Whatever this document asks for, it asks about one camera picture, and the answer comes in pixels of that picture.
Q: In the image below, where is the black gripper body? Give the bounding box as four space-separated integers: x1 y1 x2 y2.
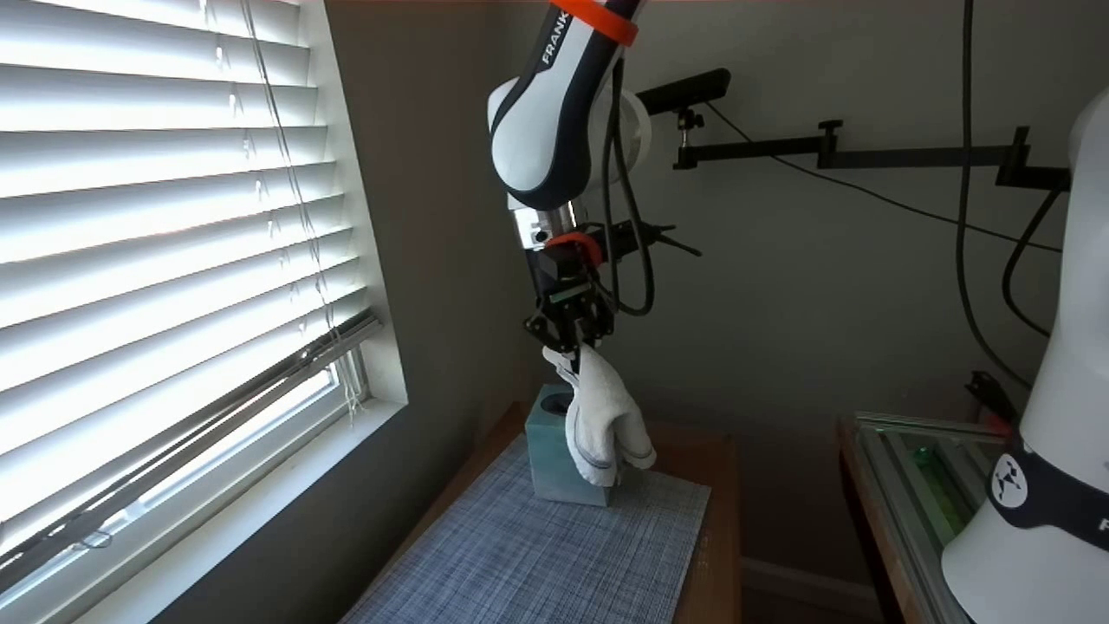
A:
522 242 618 332

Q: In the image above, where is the white towel with blue stripes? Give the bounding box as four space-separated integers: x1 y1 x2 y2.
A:
537 344 663 493

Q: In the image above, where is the aluminium robot base platform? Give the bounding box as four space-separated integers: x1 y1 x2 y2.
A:
852 407 1019 624

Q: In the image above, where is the teal tissue box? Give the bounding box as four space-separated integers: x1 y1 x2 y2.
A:
522 380 618 508

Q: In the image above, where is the grey-blue woven placemat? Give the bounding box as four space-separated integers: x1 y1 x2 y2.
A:
340 428 714 624

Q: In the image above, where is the wooden side table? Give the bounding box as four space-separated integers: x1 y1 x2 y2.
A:
334 393 741 624

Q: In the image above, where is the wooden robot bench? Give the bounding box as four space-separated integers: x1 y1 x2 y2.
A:
835 413 929 624

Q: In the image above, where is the white window sill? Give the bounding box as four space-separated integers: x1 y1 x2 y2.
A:
0 332 414 624

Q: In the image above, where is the white window blind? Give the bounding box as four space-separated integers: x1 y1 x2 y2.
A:
0 0 386 559

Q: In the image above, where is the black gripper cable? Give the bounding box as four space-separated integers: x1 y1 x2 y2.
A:
597 54 666 323

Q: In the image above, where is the black stereo camera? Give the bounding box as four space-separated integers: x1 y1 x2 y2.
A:
630 65 736 120

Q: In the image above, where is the thin black camera cable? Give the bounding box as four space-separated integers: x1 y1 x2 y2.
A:
705 101 1069 257

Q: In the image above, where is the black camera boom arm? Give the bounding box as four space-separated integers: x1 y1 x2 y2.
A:
674 107 1079 195

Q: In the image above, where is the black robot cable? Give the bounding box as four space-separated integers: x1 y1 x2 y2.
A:
952 0 1038 393

